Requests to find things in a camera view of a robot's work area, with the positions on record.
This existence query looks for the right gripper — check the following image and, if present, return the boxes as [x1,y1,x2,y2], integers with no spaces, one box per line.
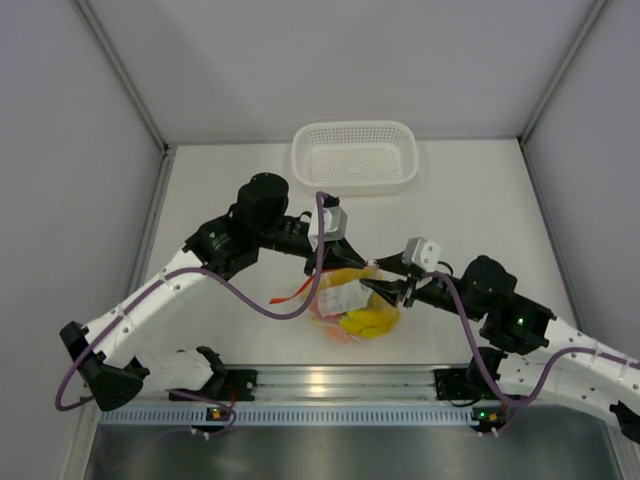
[361,250,486,322]

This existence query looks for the pink fake peach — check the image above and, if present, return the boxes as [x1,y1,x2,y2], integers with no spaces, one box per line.
[309,295,331,321]

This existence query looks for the clear zip top bag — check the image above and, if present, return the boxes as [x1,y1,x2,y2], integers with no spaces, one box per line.
[270,259,404,346]

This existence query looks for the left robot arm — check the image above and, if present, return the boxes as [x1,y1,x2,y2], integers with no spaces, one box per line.
[55,172,367,412]

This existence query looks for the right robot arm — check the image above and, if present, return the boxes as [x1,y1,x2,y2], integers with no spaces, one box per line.
[362,255,639,442]

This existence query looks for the yellow fake bananas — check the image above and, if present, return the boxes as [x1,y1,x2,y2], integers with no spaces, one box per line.
[319,267,401,341]

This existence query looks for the orange fake fruit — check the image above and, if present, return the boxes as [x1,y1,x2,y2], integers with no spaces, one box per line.
[323,325,358,345]

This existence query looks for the white perforated plastic basket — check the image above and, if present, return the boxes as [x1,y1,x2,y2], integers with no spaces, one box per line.
[291,120,419,197]

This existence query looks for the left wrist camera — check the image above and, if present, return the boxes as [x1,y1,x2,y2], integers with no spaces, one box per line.
[307,195,348,244]

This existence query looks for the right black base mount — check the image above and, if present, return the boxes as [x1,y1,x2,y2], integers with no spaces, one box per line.
[434,368,488,406]

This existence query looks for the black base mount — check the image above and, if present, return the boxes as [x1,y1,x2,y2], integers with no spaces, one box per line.
[179,369,258,402]
[434,368,488,406]

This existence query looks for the aluminium mounting rail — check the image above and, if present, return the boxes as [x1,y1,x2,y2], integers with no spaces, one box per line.
[79,363,626,401]

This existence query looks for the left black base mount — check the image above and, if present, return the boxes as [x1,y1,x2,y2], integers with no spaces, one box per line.
[179,369,258,402]

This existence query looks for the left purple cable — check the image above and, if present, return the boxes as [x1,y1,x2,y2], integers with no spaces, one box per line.
[54,191,341,441]

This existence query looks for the white slotted cable duct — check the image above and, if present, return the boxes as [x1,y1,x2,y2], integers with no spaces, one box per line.
[100,404,503,427]

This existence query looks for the left aluminium frame post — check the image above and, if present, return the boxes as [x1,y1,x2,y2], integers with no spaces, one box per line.
[71,0,168,152]

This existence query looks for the aluminium frame post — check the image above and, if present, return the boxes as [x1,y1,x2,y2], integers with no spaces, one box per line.
[517,0,613,148]
[71,0,168,152]

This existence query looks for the right aluminium frame post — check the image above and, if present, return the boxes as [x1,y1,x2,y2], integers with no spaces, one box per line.
[517,0,613,148]

